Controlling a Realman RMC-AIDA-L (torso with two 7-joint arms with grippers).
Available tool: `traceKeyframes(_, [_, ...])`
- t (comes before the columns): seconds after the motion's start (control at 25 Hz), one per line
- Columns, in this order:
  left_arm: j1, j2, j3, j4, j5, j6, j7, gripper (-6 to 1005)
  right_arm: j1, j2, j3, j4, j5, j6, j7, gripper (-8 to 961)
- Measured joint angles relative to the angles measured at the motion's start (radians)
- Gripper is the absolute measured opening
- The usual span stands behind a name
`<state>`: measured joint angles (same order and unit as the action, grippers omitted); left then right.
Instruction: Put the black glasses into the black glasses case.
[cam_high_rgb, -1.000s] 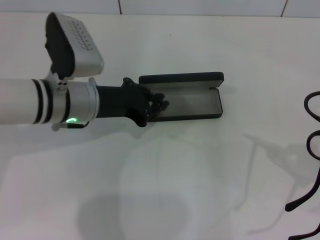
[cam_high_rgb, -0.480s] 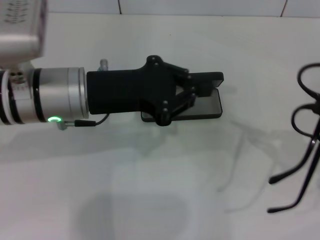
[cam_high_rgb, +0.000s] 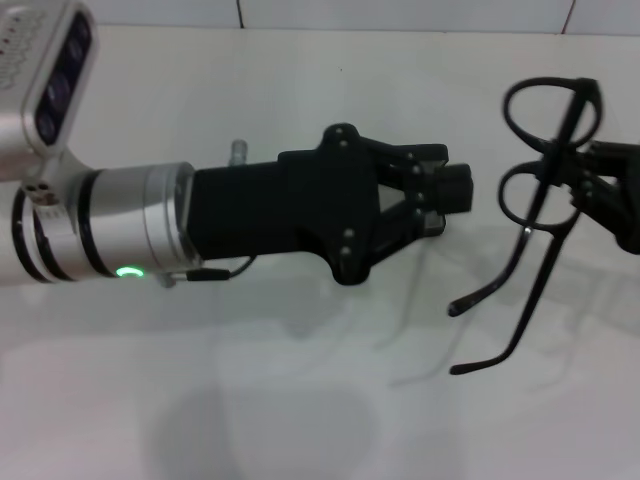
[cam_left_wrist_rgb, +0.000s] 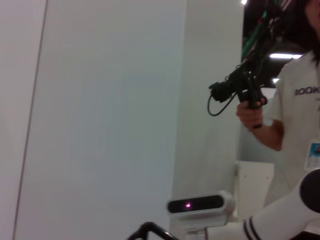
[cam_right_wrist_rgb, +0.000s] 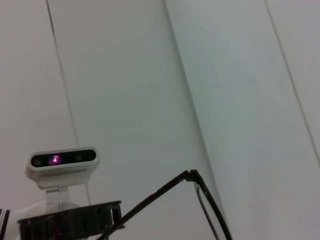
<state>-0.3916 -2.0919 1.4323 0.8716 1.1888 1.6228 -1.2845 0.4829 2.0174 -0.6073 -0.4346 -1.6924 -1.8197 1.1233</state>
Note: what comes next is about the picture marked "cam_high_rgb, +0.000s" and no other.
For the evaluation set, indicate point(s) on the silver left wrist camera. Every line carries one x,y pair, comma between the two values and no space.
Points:
30,100

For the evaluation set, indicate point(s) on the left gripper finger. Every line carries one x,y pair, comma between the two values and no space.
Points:
452,176
452,200

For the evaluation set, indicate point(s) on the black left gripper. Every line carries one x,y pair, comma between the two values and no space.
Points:
290,205

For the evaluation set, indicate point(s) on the black glasses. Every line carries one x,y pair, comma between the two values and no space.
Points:
460,369

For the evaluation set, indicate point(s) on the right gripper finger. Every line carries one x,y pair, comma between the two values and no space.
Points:
615,215
620,160

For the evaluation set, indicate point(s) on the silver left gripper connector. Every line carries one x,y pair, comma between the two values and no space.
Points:
238,152

